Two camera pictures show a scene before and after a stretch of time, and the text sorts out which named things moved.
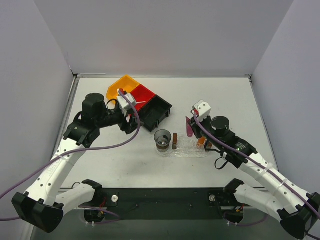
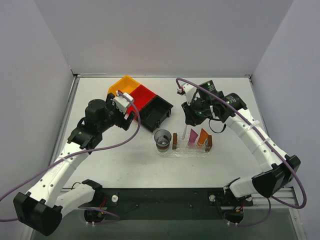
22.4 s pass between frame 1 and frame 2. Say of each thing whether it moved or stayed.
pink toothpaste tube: moved
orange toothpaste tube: stayed
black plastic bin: stayed
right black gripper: moved
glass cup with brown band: stayed
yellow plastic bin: stayed
